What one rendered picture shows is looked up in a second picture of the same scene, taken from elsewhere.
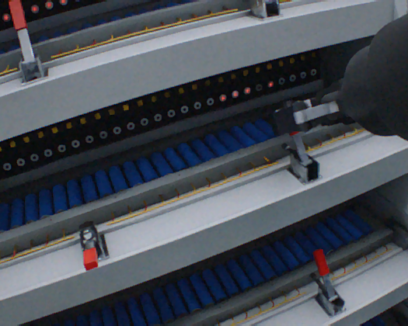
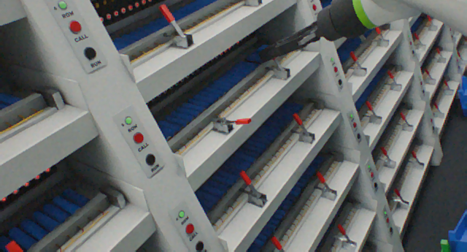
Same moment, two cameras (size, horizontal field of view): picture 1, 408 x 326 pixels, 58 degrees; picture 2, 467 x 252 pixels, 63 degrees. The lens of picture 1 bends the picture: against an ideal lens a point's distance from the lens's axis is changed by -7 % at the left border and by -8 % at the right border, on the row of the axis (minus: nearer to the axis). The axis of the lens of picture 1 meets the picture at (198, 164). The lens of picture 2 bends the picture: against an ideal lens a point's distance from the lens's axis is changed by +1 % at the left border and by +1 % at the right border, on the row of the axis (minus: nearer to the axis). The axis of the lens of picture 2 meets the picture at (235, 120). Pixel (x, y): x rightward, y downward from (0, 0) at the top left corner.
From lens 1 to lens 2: 0.61 m
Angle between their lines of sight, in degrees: 31
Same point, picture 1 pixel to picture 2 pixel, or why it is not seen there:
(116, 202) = (217, 108)
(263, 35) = (260, 14)
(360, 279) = (312, 126)
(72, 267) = (221, 138)
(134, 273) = (244, 135)
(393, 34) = (341, 4)
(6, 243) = (177, 142)
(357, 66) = (323, 17)
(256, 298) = (275, 147)
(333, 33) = (279, 8)
